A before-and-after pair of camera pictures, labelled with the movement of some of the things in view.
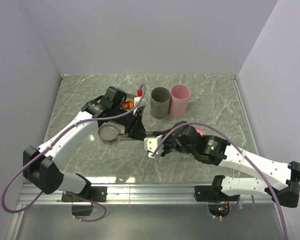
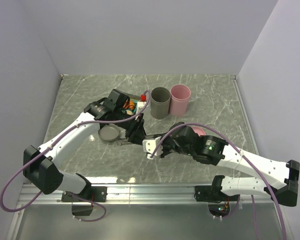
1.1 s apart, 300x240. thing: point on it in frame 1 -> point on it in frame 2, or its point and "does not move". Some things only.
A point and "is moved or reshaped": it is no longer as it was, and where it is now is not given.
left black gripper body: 130,120 does not move
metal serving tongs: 124,137 is moved or reshaped
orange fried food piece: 127,105 does not move
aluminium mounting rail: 139,194 does not move
